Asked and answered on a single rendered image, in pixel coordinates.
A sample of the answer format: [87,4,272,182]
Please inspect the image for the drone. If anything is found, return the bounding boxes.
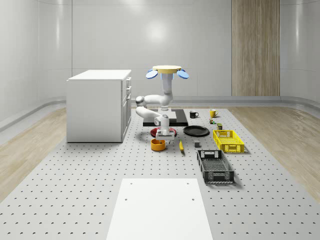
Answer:
[145,65,190,81]

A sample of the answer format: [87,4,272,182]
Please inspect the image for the white cabinet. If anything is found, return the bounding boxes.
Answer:
[66,69,133,144]

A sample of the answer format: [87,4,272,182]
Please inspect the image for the dark grey basket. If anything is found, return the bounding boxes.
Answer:
[196,149,236,185]

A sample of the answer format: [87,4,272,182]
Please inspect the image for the white board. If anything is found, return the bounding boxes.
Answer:
[105,178,214,240]

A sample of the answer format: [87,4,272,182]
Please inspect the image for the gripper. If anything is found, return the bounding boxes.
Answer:
[154,131,176,146]

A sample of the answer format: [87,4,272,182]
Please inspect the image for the yellow basket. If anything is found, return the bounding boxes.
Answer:
[212,129,246,154]

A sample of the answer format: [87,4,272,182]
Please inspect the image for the black plate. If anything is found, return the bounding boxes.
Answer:
[182,125,211,137]

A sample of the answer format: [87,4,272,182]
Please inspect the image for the yellow bowl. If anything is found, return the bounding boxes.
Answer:
[150,138,167,152]

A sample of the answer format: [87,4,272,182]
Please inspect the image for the red plate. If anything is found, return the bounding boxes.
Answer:
[150,126,179,138]

